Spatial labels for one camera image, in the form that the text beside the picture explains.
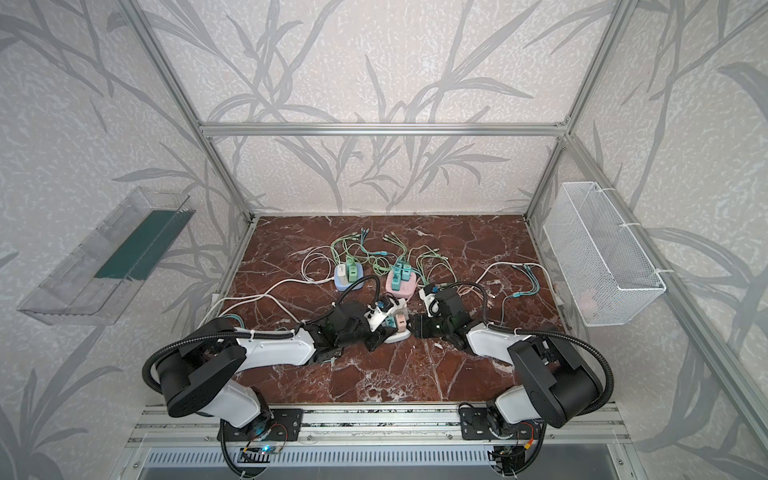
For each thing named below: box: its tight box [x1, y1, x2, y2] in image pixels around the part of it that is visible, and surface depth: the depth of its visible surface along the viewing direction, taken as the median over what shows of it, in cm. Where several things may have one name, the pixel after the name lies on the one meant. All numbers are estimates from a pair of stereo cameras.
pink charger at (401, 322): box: [396, 313, 407, 333], surface depth 86 cm
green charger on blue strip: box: [347, 263, 358, 283], surface depth 98 cm
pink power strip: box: [385, 270, 417, 299], surface depth 98 cm
